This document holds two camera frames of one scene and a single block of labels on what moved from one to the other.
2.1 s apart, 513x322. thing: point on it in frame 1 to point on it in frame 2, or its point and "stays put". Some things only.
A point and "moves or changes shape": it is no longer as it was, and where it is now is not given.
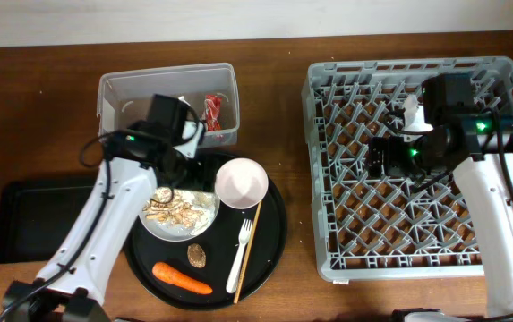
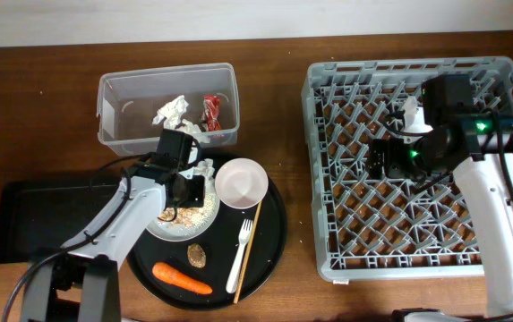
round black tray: x=223 y=268 stays put
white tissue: x=205 y=201 moves or changes shape
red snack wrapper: x=213 y=104 stays put
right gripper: x=392 y=165 stays put
